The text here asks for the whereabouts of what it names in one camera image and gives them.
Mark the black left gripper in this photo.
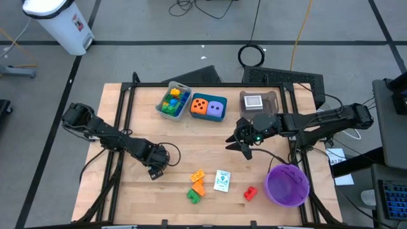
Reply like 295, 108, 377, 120
139, 143, 169, 181

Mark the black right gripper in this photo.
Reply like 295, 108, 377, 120
224, 114, 271, 161

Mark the purple foam die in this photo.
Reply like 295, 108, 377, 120
206, 101, 224, 118

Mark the teal printed card deck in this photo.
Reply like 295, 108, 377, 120
213, 169, 232, 194

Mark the orange studded toy brick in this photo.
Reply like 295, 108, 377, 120
190, 169, 206, 183

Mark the white framed card box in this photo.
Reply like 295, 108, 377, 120
244, 94, 264, 109

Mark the orange toy block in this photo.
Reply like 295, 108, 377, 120
191, 178, 206, 197

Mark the orange foam die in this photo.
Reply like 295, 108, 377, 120
190, 97, 209, 116

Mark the red toy block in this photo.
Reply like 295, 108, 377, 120
243, 186, 258, 202

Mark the teal plastic bin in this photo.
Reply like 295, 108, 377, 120
190, 92, 228, 123

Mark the bright green toy block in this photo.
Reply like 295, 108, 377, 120
186, 189, 202, 205

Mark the dark grey translucent bin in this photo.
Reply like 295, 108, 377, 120
238, 90, 280, 119

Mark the light grey plastic bin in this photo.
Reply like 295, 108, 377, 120
155, 81, 193, 122

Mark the black flat panel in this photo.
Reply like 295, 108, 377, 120
161, 65, 223, 85

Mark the black perforated panel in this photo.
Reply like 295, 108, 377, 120
241, 66, 326, 109

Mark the white paper sheet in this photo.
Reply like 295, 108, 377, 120
325, 148, 355, 186

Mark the white computer mouse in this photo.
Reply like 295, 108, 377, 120
360, 188, 377, 207

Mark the black keyboard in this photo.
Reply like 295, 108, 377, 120
377, 178, 407, 221

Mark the black desk device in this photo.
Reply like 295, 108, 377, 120
383, 71, 407, 116

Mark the grey stand foot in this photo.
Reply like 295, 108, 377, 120
0, 64, 38, 80

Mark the white pedal trash bin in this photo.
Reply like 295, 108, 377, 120
22, 0, 95, 57

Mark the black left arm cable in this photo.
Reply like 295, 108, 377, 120
157, 142, 181, 168

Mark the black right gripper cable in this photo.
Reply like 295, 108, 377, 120
251, 146, 289, 172

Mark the coiled black cable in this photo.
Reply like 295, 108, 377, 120
237, 0, 266, 68

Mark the yellow cable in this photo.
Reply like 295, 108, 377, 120
289, 0, 315, 71

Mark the black looped floor cable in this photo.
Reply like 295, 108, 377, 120
168, 0, 238, 20

